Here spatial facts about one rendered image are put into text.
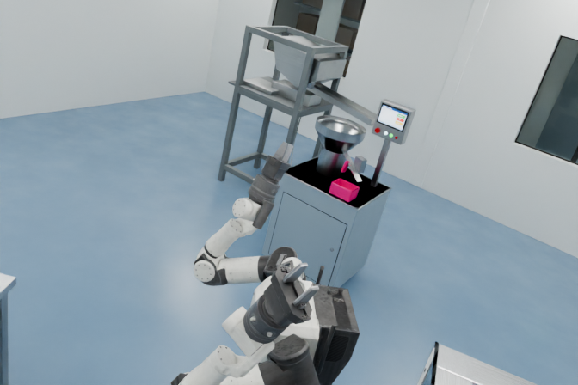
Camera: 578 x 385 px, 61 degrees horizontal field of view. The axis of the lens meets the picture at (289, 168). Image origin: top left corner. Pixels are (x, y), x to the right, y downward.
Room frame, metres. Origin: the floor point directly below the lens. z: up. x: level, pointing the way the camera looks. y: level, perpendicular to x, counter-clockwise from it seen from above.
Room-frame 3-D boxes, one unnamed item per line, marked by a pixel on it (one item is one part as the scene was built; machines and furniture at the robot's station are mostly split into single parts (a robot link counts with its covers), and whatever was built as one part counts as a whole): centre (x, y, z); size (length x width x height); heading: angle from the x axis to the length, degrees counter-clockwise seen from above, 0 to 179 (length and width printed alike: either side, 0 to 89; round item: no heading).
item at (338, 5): (6.44, 0.11, 1.43); 1.32 x 0.01 x 1.11; 61
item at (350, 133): (3.32, -0.34, 0.95); 0.49 x 0.36 x 0.38; 61
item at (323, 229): (3.25, -0.35, 0.38); 0.63 x 0.57 x 0.76; 61
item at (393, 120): (3.27, -0.61, 1.07); 0.23 x 0.10 x 0.62; 61
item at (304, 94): (4.09, 0.05, 0.75); 1.43 x 1.06 x 1.50; 61
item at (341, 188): (3.00, -0.39, 0.80); 0.16 x 0.12 x 0.09; 61
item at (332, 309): (1.21, -0.15, 1.09); 0.34 x 0.30 x 0.36; 9
